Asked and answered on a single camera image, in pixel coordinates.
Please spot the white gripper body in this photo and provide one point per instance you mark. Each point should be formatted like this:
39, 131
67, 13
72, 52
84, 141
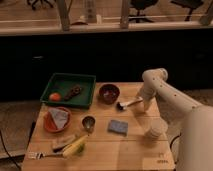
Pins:
146, 92

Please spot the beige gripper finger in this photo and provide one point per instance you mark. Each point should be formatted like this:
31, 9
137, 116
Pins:
146, 104

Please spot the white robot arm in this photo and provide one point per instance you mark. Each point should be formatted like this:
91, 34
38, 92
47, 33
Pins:
196, 141

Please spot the white paper cup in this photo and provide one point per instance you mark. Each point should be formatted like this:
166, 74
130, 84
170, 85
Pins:
157, 128

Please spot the small metal cup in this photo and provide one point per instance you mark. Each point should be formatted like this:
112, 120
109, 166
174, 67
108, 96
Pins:
88, 123

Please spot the blue sponge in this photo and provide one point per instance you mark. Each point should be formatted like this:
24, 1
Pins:
118, 127

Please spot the dark red bowl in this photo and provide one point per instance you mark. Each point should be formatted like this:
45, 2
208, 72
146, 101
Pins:
109, 93

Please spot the brown toy in tray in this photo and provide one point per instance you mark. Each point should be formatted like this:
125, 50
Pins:
73, 92

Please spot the green plastic tray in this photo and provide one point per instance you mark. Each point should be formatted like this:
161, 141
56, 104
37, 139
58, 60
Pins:
63, 83

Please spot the office chair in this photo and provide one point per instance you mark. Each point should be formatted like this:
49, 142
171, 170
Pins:
141, 5

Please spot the yellow banana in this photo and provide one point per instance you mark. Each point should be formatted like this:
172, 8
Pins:
73, 147

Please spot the grey white cloth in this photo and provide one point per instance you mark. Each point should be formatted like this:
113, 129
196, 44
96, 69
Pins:
59, 117

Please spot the orange fruit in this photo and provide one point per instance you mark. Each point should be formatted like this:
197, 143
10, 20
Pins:
55, 97

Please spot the brown bread piece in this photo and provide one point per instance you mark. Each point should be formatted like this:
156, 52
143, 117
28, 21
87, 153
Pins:
59, 143

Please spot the silver fork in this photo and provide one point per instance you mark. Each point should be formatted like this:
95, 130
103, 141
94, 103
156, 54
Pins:
39, 155

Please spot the wooden post right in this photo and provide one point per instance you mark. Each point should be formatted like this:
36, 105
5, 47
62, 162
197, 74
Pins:
124, 20

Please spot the wooden post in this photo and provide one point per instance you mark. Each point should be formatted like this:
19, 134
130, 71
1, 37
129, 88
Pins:
124, 20
64, 16

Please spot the wooden post left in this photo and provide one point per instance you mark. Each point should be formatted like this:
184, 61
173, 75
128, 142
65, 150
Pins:
64, 16

